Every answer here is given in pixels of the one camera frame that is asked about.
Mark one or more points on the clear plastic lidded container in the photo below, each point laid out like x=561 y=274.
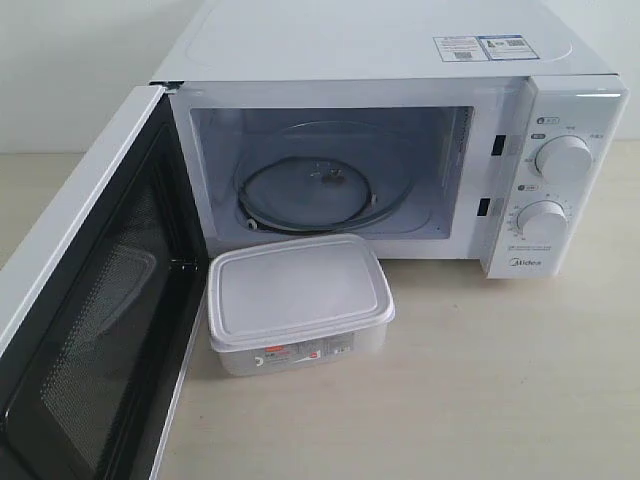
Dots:
x=290 y=304

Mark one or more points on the white microwave door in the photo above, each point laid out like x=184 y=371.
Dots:
x=99 y=305

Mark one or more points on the white Midea microwave oven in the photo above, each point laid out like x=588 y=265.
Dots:
x=304 y=118

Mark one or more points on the lower white timer knob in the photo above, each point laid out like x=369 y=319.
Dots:
x=543 y=221

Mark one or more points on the white label sticker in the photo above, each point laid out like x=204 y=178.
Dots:
x=465 y=49

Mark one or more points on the upper white control knob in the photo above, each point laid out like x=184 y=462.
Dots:
x=565 y=159

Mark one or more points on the blue label sticker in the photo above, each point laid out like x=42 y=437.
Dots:
x=507 y=47

